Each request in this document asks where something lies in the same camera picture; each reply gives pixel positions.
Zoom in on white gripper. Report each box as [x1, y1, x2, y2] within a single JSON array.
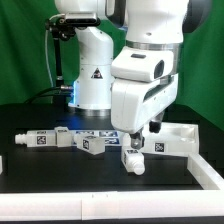
[[111, 74, 178, 149]]

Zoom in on white square table top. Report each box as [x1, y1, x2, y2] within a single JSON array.
[[121, 122, 199, 157]]

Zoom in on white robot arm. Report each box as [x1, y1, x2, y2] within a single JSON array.
[[54, 0, 212, 149]]

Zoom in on white tag sheet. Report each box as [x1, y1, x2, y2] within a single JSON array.
[[71, 130, 122, 146]]

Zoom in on white L-shaped fence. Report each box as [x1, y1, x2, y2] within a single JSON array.
[[0, 154, 224, 221]]

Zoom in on white block left edge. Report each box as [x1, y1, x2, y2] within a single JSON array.
[[0, 155, 3, 175]]

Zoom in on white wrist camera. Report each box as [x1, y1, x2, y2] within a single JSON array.
[[111, 46, 174, 83]]

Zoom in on black cables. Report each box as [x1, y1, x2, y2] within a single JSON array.
[[23, 84, 75, 105]]

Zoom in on black camera on stand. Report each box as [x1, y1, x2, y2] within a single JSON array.
[[45, 12, 100, 81]]

